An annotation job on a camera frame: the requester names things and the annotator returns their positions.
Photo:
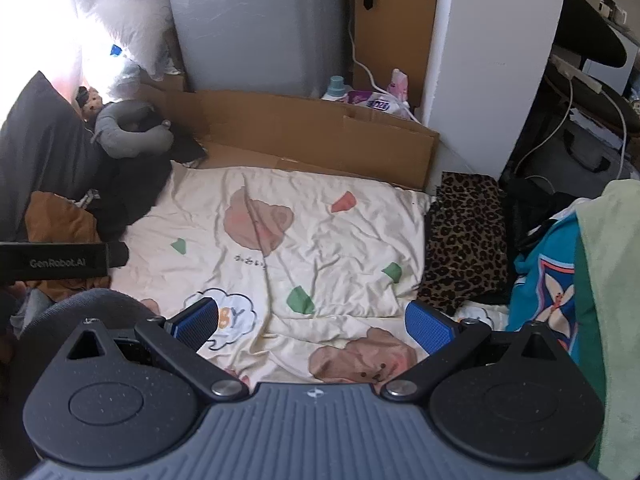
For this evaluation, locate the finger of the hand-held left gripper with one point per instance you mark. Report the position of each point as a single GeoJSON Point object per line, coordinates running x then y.
{"type": "Point", "coordinates": [118, 255]}

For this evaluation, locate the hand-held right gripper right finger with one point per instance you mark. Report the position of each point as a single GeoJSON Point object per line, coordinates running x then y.
{"type": "Point", "coordinates": [427, 330]}

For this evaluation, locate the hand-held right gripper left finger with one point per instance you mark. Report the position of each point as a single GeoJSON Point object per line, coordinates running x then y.
{"type": "Point", "coordinates": [197, 322]}

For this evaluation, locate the black clothes pile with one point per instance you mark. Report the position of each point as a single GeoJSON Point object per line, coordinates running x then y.
{"type": "Point", "coordinates": [135, 195]}

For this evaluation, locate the black folded clothes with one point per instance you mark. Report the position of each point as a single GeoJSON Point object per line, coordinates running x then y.
{"type": "Point", "coordinates": [530, 205]}

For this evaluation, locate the brown garment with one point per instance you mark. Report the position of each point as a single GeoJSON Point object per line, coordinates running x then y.
{"type": "Point", "coordinates": [60, 225]}

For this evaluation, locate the leopard print garment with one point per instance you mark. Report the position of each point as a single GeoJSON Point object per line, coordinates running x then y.
{"type": "Point", "coordinates": [465, 240]}

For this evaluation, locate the dark grey pillow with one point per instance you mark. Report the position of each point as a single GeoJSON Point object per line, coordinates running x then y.
{"type": "Point", "coordinates": [45, 160]}

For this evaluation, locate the teal printed garment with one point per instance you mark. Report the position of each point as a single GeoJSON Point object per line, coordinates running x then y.
{"type": "Point", "coordinates": [540, 260]}

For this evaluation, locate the grey neck pillow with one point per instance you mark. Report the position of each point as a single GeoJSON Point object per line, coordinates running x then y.
{"type": "Point", "coordinates": [125, 120]}

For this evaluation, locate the cream bear printed blanket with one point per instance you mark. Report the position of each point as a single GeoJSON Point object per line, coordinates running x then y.
{"type": "Point", "coordinates": [325, 240]}

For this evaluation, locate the small brown plush toy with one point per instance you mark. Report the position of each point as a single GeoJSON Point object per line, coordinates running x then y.
{"type": "Point", "coordinates": [91, 102]}

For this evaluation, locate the green cloth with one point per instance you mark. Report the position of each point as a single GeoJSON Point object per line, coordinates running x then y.
{"type": "Point", "coordinates": [615, 240]}

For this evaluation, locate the brown cardboard sheet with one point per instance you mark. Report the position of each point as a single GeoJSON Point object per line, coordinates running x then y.
{"type": "Point", "coordinates": [300, 130]}

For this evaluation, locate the white pillow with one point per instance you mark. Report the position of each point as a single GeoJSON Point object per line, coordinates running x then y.
{"type": "Point", "coordinates": [125, 25]}

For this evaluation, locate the black bag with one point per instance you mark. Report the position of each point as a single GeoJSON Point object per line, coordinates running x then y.
{"type": "Point", "coordinates": [585, 160]}

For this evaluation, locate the purple white packet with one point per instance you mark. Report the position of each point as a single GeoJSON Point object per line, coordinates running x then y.
{"type": "Point", "coordinates": [375, 104]}

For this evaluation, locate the pink bottle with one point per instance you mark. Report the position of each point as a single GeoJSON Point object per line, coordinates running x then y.
{"type": "Point", "coordinates": [397, 85]}

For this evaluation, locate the white bottle with teal cap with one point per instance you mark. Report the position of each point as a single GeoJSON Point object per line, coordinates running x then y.
{"type": "Point", "coordinates": [334, 91]}

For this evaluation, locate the grey wrapped appliance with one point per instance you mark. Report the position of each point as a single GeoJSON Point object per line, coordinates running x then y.
{"type": "Point", "coordinates": [260, 25]}

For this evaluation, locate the white power strip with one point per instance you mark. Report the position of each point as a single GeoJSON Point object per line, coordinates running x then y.
{"type": "Point", "coordinates": [575, 74]}

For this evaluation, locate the tall cardboard box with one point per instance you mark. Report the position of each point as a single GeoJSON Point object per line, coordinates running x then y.
{"type": "Point", "coordinates": [400, 35]}

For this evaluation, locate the black chair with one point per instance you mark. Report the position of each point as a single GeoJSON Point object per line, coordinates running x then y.
{"type": "Point", "coordinates": [590, 35]}

